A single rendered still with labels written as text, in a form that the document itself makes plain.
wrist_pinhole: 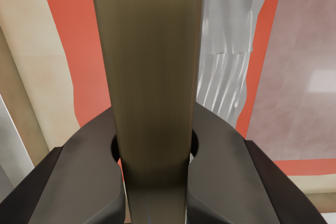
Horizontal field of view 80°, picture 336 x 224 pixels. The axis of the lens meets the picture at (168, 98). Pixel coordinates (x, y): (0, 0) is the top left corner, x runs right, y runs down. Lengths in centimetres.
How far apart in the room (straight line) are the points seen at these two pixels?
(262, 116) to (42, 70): 27
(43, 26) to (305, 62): 28
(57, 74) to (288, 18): 25
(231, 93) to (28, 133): 24
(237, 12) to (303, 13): 7
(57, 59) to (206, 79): 16
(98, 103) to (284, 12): 22
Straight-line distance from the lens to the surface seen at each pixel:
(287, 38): 26
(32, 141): 29
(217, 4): 22
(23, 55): 26
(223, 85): 24
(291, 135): 34
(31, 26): 25
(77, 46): 24
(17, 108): 27
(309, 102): 31
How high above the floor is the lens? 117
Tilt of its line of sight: 61 degrees down
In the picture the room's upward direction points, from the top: 174 degrees clockwise
